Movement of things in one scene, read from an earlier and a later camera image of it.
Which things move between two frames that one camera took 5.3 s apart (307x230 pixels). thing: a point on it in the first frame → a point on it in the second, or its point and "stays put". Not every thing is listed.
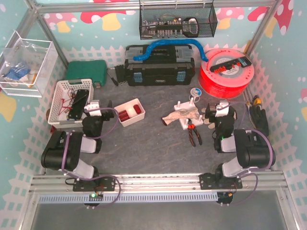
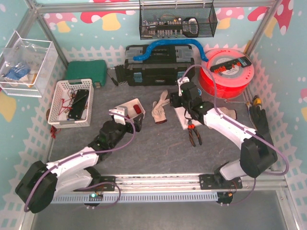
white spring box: (130, 111) stays put
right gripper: (210, 111) → (174, 99)
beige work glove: (189, 112) → (158, 112)
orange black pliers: (192, 126) stays put
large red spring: (137, 109) stays put
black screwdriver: (113, 80) stays put
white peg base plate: (184, 121) stays put
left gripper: (107, 115) → (133, 123)
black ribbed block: (120, 71) stays put
